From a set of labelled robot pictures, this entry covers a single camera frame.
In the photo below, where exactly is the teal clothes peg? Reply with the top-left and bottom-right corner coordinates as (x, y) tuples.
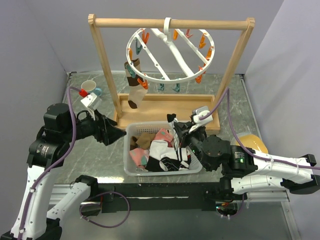
(157, 83), (165, 92)
(124, 63), (136, 79)

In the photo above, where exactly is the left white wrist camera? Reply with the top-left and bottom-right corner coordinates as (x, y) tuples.
(80, 93), (102, 112)

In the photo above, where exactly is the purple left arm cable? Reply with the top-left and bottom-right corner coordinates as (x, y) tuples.
(17, 86), (131, 234)

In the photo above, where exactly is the orange clothes peg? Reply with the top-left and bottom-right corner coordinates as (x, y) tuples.
(137, 77), (149, 90)
(127, 47), (133, 62)
(195, 74), (203, 84)

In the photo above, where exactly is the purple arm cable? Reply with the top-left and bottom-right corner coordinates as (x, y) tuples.
(17, 86), (131, 234)
(198, 87), (320, 220)

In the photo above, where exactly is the pink sock left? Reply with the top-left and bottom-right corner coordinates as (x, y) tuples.
(129, 148), (150, 169)

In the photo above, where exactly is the wooden hanger stand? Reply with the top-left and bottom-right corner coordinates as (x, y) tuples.
(88, 14), (256, 128)

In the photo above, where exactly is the tan brown sock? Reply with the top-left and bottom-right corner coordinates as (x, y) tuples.
(130, 132), (156, 150)

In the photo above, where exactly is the yellow dish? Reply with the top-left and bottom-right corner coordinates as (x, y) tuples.
(237, 132), (269, 154)

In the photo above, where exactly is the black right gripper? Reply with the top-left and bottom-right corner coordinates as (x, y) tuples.
(173, 120), (213, 171)

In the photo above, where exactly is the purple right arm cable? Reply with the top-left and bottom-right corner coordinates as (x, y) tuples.
(198, 87), (320, 220)

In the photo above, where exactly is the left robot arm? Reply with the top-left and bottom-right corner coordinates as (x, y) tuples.
(0, 103), (127, 240)

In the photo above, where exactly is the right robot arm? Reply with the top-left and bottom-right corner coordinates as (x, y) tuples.
(172, 122), (320, 200)

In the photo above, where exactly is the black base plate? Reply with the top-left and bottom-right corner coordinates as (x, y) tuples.
(69, 181), (248, 214)

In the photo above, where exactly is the white round clip hanger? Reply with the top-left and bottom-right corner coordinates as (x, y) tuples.
(125, 17), (216, 84)

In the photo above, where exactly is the teal far right peg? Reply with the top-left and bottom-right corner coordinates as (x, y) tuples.
(171, 83), (181, 93)

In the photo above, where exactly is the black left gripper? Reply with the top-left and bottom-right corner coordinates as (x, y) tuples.
(62, 106), (126, 144)

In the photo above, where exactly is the teal right clothes peg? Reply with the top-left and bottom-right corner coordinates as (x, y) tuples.
(157, 83), (165, 92)

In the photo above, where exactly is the white black sock in basket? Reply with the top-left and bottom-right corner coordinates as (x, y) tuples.
(145, 140), (192, 172)

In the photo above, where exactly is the white plastic laundry basket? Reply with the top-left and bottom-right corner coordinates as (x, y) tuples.
(123, 121), (203, 177)

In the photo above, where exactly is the aluminium rail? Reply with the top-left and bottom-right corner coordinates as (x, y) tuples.
(49, 182), (289, 205)

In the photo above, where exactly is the cream brown ribbed sock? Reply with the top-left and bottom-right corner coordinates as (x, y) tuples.
(124, 58), (148, 109)

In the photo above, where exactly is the black white striped sock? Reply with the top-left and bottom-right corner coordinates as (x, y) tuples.
(166, 113), (184, 151)

